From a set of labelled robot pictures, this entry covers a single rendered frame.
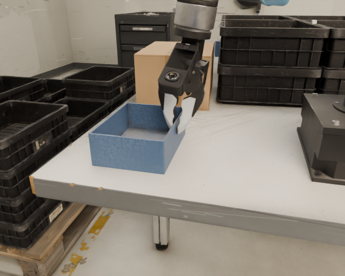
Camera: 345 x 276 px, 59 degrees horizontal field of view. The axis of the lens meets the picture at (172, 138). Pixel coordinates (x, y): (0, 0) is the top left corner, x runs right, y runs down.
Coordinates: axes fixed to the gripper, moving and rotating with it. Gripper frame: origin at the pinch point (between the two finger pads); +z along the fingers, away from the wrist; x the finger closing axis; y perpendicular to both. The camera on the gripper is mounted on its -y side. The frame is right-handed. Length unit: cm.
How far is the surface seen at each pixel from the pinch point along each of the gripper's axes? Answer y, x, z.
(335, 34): 39, -32, -21
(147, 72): 26.1, 16.3, -3.4
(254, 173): -4.6, -17.4, 3.0
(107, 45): 376, 203, 67
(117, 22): 175, 96, 4
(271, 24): 75, -16, -18
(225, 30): 34.8, -2.7, -17.4
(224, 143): 7.0, -10.3, 4.0
